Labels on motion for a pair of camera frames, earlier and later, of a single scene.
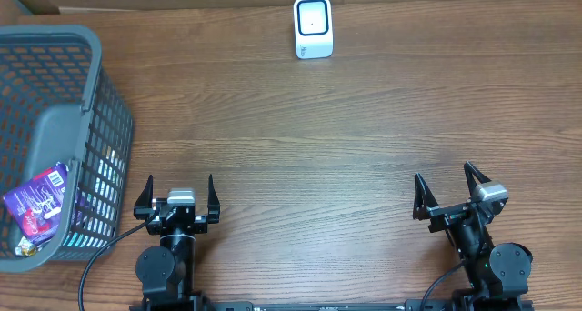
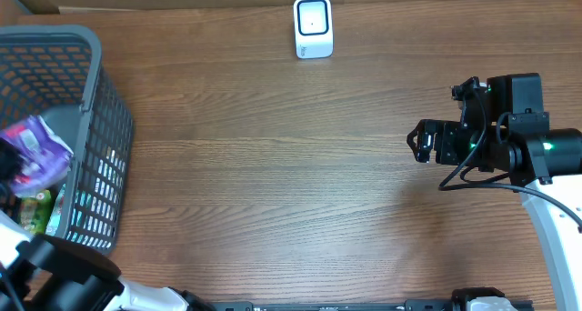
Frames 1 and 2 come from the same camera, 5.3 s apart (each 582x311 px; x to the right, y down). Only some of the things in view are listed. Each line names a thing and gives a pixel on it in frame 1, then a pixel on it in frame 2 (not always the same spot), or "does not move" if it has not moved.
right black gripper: [426, 205] → [445, 131]
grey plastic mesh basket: [58, 105] does not move
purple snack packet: [36, 207] → [44, 157]
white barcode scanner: [314, 27] does not move
